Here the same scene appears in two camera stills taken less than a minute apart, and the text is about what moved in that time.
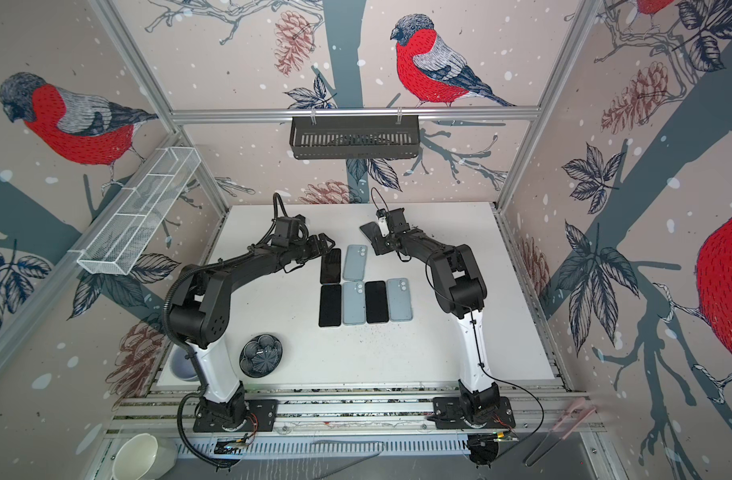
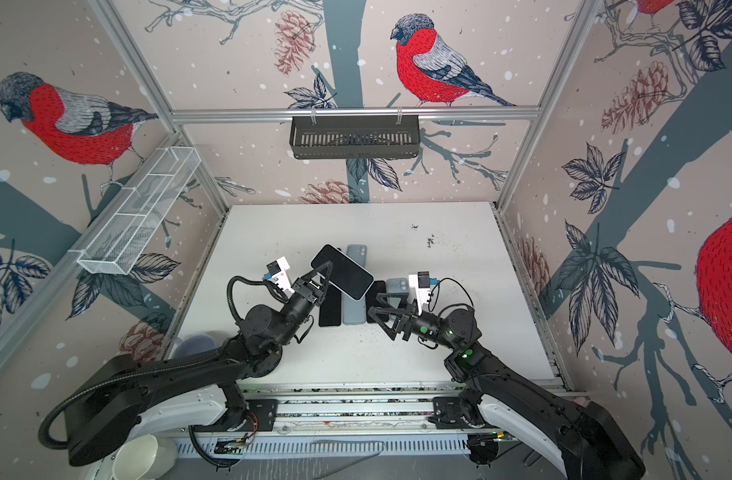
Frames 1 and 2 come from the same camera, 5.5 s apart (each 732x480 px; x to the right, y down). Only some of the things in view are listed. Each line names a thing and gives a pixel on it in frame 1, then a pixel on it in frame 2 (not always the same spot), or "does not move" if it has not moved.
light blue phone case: x=355 y=262 does not move
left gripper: x=316 y=250 -> x=311 y=296
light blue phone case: x=354 y=303 does not move
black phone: x=330 y=305 does not move
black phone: x=373 y=233 -> x=347 y=274
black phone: x=376 y=302 does not move
